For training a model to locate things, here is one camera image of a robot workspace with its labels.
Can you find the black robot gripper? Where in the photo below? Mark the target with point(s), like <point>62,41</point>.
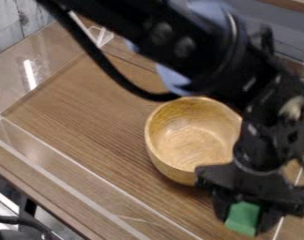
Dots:
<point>232,184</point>

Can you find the green rectangular block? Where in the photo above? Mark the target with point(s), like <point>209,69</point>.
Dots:
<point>243,218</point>

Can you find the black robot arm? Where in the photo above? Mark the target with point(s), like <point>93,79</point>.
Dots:
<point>203,49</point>

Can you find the brown wooden bowl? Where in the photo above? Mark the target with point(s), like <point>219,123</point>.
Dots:
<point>191,132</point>

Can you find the clear acrylic enclosure wall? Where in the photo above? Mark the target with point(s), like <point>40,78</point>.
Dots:
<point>73,150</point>

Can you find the black metal table frame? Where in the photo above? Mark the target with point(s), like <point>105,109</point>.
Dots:
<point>37,230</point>

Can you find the clear acrylic corner bracket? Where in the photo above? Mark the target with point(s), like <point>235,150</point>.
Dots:
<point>100,35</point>

